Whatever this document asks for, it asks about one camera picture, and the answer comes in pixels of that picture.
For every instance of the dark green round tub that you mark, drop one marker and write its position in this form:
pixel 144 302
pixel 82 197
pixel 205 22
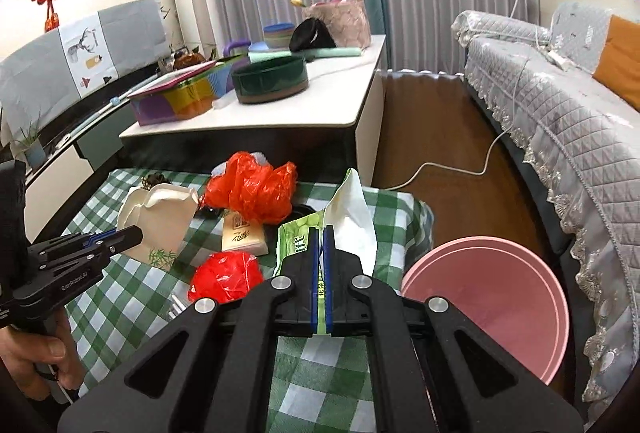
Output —
pixel 270 80

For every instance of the white coffee table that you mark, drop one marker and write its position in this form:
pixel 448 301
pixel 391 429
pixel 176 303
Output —
pixel 330 98

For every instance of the black hat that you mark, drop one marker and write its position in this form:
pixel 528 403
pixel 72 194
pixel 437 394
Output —
pixel 310 37

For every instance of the white power strip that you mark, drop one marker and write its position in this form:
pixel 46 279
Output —
pixel 559 58

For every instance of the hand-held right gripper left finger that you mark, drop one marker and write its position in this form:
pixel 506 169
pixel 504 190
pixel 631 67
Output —
pixel 315 285

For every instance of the stack of pastel bowls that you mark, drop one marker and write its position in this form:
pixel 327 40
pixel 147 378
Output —
pixel 277 35

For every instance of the grey cushion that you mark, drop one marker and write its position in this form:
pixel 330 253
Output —
pixel 580 35

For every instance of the yellow tulip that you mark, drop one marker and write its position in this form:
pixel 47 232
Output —
pixel 298 2

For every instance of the pink plastic basin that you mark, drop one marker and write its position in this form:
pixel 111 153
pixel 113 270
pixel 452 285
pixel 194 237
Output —
pixel 480 298

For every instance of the white stick with blue ball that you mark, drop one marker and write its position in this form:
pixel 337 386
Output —
pixel 116 101

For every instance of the colourful storage box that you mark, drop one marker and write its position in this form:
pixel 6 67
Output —
pixel 185 103

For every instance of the orange cushion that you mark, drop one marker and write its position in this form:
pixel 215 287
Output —
pixel 620 63

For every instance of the beige flat box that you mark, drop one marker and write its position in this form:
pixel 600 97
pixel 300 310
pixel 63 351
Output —
pixel 245 235

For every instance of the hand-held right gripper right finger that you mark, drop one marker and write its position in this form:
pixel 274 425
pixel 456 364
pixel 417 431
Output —
pixel 329 285

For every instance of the white television cabinet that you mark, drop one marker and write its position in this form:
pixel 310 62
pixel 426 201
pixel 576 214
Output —
pixel 60 170

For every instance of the cream paper bag bamboo print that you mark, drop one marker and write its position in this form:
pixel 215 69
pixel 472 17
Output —
pixel 160 223

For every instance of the pink quilted bag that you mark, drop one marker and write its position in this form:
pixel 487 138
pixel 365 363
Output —
pixel 345 20

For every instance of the green tissue packet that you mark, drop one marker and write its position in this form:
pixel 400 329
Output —
pixel 295 238

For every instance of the blue plate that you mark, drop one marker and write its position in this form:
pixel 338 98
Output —
pixel 259 47

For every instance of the person's left hand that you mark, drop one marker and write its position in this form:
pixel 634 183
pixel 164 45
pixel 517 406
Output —
pixel 20 350

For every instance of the black television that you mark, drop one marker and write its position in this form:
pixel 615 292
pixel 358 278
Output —
pixel 100 100

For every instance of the small potted plant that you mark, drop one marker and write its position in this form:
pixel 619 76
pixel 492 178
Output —
pixel 34 153

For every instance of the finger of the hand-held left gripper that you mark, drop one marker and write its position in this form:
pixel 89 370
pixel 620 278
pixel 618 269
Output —
pixel 120 237
pixel 95 259

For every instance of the small red plastic bag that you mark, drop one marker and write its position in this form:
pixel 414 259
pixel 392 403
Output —
pixel 225 275

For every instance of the green checked tablecloth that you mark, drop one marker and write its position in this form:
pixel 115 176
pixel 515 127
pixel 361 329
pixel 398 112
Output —
pixel 140 293

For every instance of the large red plastic bag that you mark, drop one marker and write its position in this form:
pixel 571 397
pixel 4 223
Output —
pixel 250 190

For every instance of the grey television dust cover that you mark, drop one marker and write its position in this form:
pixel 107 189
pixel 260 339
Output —
pixel 125 28

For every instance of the grey quilted sofa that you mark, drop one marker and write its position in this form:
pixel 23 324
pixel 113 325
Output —
pixel 560 123

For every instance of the mint green folded towel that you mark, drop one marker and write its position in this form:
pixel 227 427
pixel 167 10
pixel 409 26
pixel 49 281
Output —
pixel 340 53

